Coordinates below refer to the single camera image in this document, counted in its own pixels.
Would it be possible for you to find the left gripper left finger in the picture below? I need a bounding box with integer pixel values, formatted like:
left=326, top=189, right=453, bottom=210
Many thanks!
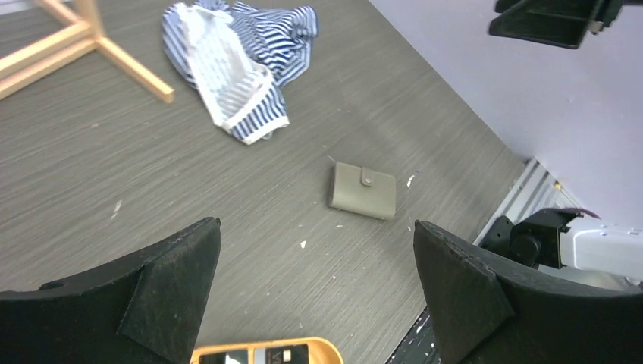
left=1, top=217, right=221, bottom=363

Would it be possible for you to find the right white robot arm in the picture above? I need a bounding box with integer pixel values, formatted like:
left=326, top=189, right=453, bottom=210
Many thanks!
left=473, top=1, right=642, bottom=290

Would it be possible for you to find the glossy black credit card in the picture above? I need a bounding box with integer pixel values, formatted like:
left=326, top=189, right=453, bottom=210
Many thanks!
left=253, top=344, right=309, bottom=364

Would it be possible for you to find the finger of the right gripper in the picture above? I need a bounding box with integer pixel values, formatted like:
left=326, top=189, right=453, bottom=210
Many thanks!
left=488, top=0, right=623, bottom=49

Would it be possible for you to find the grey card holder wallet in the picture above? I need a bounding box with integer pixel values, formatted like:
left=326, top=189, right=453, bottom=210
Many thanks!
left=328, top=162, right=397, bottom=221

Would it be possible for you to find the orange oval tray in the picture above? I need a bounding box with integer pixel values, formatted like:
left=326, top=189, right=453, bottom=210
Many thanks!
left=190, top=337, right=343, bottom=364

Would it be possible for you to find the blue striped cloth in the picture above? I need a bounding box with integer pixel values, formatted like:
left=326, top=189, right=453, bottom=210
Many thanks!
left=162, top=1, right=319, bottom=145

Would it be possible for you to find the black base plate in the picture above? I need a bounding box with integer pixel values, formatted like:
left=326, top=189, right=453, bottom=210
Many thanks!
left=385, top=307, right=441, bottom=364

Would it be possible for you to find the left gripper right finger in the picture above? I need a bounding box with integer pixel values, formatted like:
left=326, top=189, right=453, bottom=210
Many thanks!
left=413, top=221, right=642, bottom=363

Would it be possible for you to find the wooden drying rack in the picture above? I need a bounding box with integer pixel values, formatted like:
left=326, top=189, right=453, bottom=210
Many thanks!
left=1, top=0, right=174, bottom=103

